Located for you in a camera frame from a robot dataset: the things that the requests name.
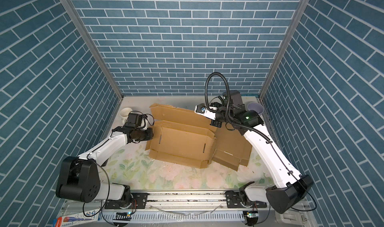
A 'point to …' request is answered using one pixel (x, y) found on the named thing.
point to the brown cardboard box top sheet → (180, 136)
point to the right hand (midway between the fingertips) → (204, 108)
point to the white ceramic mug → (124, 114)
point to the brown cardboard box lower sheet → (232, 149)
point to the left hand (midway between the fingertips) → (153, 133)
